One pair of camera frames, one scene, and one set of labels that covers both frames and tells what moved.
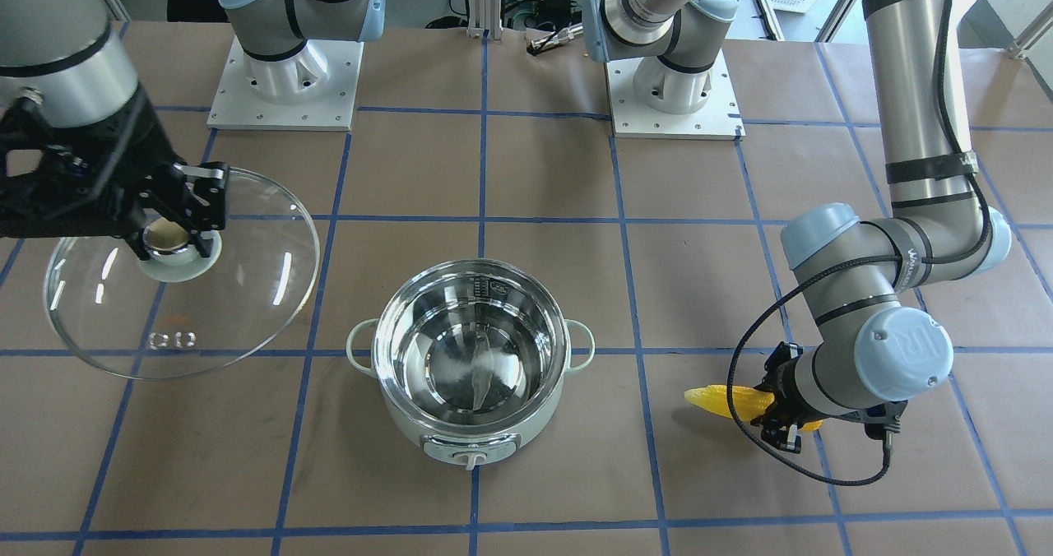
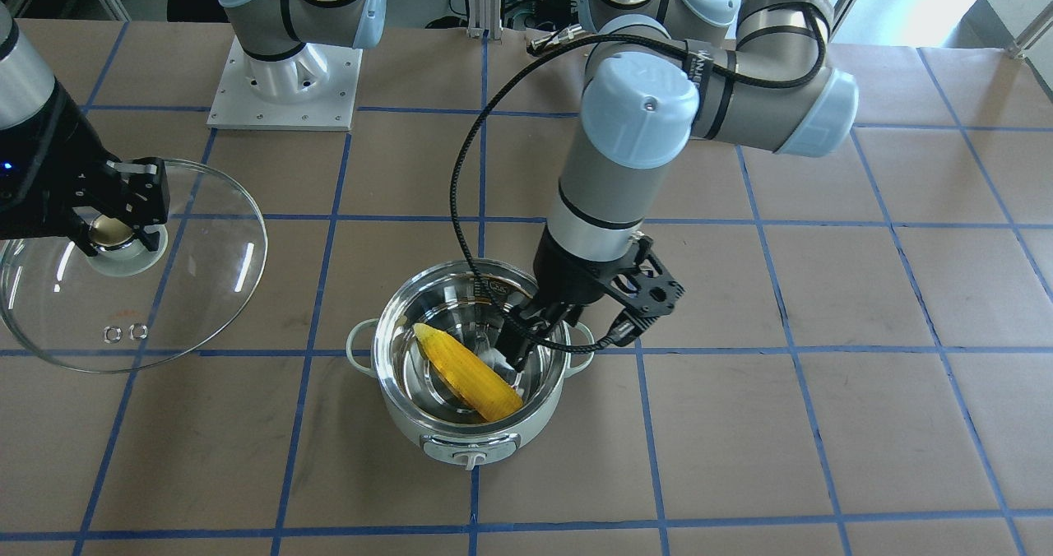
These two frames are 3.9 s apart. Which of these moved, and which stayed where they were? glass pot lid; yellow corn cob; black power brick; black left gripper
Moved: yellow corn cob; glass pot lid; black left gripper
Stayed: black power brick
